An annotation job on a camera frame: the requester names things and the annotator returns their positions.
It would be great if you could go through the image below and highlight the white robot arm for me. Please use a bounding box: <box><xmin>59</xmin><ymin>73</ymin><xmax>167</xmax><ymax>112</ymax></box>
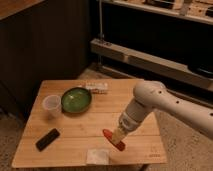
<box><xmin>112</xmin><ymin>80</ymin><xmax>213</xmax><ymax>145</ymax></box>

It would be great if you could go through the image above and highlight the vertical metal pole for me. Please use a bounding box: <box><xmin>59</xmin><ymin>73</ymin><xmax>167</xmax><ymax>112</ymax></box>
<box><xmin>98</xmin><ymin>0</ymin><xmax>104</xmax><ymax>42</ymax></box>

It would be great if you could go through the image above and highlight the green bowl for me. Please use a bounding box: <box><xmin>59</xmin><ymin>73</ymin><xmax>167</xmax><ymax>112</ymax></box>
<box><xmin>61</xmin><ymin>87</ymin><xmax>92</xmax><ymax>114</ymax></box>

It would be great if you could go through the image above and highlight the grey metal beam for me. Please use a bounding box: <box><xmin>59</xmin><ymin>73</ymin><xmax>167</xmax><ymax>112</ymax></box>
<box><xmin>91</xmin><ymin>39</ymin><xmax>213</xmax><ymax>92</ymax></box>

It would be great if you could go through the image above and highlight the wooden table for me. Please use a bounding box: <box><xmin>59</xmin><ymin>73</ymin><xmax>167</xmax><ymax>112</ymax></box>
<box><xmin>12</xmin><ymin>79</ymin><xmax>167</xmax><ymax>168</ymax></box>

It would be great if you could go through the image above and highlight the dark wooden cabinet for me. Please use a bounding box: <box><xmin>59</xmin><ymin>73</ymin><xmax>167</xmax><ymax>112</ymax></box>
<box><xmin>0</xmin><ymin>0</ymin><xmax>90</xmax><ymax>117</ymax></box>

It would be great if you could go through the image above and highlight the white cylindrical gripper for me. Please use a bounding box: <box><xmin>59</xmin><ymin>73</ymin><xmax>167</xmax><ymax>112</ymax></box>
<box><xmin>111</xmin><ymin>99</ymin><xmax>153</xmax><ymax>145</ymax></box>

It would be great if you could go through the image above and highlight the clear plastic cup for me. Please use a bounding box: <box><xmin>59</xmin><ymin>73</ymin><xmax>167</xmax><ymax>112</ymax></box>
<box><xmin>42</xmin><ymin>95</ymin><xmax>61</xmax><ymax>117</ymax></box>

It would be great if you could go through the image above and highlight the white red small box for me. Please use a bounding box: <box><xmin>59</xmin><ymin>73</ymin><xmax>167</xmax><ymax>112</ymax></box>
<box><xmin>83</xmin><ymin>82</ymin><xmax>108</xmax><ymax>94</ymax></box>

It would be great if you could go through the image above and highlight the black rectangular remote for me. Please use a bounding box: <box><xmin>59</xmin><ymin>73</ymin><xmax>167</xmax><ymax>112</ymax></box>
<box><xmin>36</xmin><ymin>129</ymin><xmax>60</xmax><ymax>151</ymax></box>

